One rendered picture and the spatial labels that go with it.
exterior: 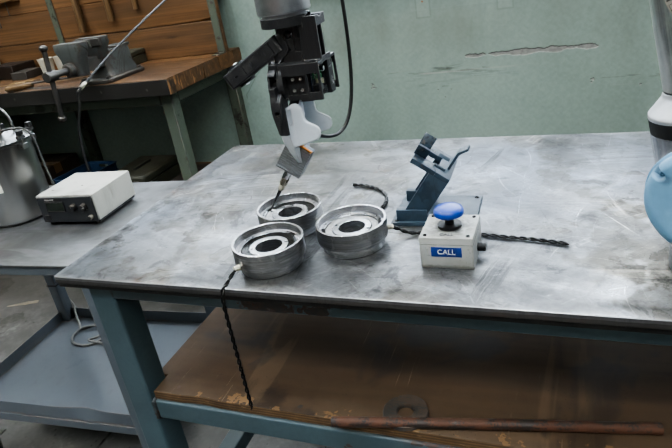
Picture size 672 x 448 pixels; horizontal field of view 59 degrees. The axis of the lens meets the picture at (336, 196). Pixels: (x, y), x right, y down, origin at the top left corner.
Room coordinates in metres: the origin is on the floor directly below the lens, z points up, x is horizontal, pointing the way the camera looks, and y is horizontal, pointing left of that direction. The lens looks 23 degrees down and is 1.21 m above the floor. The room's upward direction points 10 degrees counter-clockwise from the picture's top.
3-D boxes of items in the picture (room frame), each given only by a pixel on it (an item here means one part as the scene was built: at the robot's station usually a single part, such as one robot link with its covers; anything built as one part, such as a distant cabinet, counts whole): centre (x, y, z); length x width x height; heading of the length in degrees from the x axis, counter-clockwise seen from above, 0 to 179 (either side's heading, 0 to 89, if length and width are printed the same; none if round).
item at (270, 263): (0.76, 0.11, 0.82); 0.10 x 0.10 x 0.04
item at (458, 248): (0.70, -0.15, 0.82); 0.08 x 0.07 x 0.05; 66
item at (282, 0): (0.86, 0.03, 1.15); 0.08 x 0.08 x 0.05
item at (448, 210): (0.70, -0.14, 0.85); 0.04 x 0.04 x 0.05
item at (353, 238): (0.78, -0.02, 0.82); 0.10 x 0.10 x 0.04
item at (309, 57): (0.85, 0.02, 1.07); 0.09 x 0.08 x 0.12; 67
